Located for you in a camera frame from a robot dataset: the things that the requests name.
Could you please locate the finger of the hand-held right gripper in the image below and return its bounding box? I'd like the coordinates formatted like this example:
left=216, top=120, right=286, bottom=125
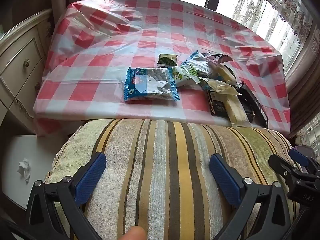
left=268, top=154, right=300, bottom=179
left=288, top=148, right=316, bottom=168

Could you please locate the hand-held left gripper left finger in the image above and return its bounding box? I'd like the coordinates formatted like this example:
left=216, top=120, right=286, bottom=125
left=25, top=152, right=108, bottom=240

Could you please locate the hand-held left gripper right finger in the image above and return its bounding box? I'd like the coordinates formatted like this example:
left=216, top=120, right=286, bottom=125
left=209, top=154, right=293, bottom=240

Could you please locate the yellow green pea packet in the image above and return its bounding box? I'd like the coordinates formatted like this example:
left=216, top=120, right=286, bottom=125
left=157, top=54, right=178, bottom=67

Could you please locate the person's left hand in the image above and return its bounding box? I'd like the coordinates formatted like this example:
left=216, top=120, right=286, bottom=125
left=117, top=226, right=146, bottom=240

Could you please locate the crumpled white tissue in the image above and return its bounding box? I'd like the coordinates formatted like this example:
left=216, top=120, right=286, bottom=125
left=17, top=158, right=32, bottom=183

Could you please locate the cream bar packet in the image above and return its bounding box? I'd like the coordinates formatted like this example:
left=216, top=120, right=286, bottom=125
left=224, top=96, right=247, bottom=127

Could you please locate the beige heavy curtain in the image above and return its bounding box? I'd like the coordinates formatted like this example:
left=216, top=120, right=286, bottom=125
left=282, top=25, right=320, bottom=139

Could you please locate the black snack packet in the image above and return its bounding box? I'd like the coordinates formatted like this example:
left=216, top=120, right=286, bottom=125
left=235, top=81, right=269, bottom=128

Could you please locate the dark brown snack packet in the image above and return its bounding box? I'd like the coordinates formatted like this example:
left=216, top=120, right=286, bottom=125
left=207, top=91, right=229, bottom=117

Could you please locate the cream snack packet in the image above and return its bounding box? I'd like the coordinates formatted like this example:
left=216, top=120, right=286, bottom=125
left=216, top=64, right=237, bottom=84

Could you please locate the blue clear seed packet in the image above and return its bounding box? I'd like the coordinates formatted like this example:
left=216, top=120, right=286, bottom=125
left=123, top=66, right=180, bottom=103

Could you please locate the white green snack packet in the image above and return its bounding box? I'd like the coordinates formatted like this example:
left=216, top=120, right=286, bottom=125
left=167, top=64, right=201, bottom=87

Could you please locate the clear plastic snack packet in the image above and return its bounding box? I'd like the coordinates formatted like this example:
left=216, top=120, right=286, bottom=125
left=184, top=51, right=217, bottom=78

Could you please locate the cream wooden cabinet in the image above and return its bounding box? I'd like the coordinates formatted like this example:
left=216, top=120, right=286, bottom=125
left=0, top=7, right=54, bottom=135

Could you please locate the pink packet black print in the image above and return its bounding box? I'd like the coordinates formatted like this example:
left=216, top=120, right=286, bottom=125
left=204, top=52, right=233, bottom=65

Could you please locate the red white checked tablecloth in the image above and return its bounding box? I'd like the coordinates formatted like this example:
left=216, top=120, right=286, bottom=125
left=32, top=0, right=292, bottom=139

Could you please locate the white lace curtain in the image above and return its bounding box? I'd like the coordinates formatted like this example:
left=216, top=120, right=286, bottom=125
left=231, top=0, right=314, bottom=53

